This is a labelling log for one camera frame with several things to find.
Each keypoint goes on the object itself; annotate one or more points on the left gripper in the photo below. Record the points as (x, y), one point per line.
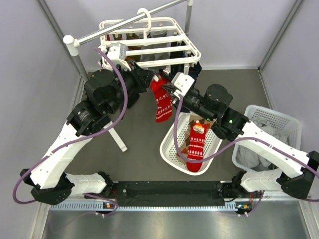
(143, 79)

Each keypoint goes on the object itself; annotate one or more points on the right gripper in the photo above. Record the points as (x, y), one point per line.
(170, 89)

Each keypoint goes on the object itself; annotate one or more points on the red patterned christmas sock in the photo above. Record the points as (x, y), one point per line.
(162, 98)

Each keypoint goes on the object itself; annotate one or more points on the white clip sock hanger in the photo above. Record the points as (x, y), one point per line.
(141, 28)

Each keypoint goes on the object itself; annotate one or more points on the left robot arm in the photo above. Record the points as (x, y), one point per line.
(51, 185)

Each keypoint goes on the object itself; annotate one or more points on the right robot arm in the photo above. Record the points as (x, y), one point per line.
(295, 170)

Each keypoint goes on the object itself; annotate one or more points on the olive striped sock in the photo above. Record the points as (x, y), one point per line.
(133, 36)

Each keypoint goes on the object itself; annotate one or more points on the argyle beige orange sock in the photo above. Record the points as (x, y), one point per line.
(192, 119)

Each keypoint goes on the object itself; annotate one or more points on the white perforated oval basket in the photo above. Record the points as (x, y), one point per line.
(168, 151)

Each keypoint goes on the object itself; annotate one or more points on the white rack base foot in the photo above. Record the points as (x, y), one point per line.
(117, 140)

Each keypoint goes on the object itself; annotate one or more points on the silver horizontal rack bar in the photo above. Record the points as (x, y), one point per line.
(72, 44)

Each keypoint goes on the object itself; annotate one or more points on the far silver rack pole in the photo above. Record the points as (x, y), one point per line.
(188, 16)

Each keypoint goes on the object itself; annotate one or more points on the grey clothes in basket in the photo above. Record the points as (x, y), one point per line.
(252, 160)

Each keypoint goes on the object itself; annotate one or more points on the white rectangular mesh basket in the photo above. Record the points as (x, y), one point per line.
(284, 123)

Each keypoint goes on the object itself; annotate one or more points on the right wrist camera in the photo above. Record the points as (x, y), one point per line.
(181, 84)

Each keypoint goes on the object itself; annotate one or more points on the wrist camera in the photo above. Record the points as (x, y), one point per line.
(181, 84)
(117, 51)

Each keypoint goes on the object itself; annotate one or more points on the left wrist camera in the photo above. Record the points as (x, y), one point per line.
(117, 51)

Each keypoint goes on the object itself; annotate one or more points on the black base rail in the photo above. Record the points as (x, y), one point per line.
(168, 193)

